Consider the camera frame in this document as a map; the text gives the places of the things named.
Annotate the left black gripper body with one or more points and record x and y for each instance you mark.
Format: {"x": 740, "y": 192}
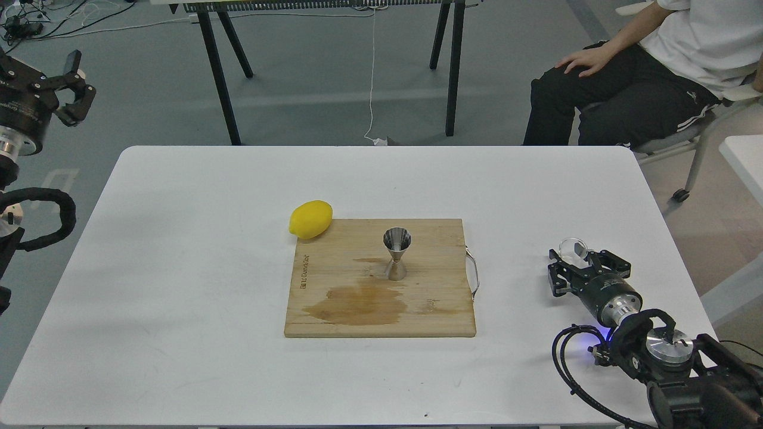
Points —
{"x": 25, "y": 117}

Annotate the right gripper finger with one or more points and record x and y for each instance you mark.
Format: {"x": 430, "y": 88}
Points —
{"x": 604, "y": 261}
{"x": 564, "y": 277}

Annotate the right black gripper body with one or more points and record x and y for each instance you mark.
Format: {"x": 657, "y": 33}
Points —
{"x": 609, "y": 298}

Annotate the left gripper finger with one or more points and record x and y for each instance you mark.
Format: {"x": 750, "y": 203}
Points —
{"x": 15, "y": 74}
{"x": 73, "y": 80}

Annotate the clear glass cup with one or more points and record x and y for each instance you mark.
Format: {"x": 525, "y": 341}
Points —
{"x": 574, "y": 252}

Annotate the steel jigger measuring cup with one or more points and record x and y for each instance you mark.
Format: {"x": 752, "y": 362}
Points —
{"x": 397, "y": 240}

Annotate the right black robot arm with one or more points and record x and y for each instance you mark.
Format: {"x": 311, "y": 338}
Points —
{"x": 691, "y": 383}

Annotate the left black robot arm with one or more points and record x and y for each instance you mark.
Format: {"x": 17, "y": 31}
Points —
{"x": 12, "y": 214}

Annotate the white side table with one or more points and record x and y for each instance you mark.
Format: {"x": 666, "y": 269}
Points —
{"x": 744, "y": 154}

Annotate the seated person white shirt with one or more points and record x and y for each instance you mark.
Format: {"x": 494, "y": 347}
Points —
{"x": 661, "y": 73}

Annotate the wooden cutting board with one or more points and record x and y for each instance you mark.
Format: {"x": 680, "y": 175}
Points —
{"x": 340, "y": 289}

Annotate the yellow lemon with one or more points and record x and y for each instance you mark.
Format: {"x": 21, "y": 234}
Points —
{"x": 310, "y": 219}

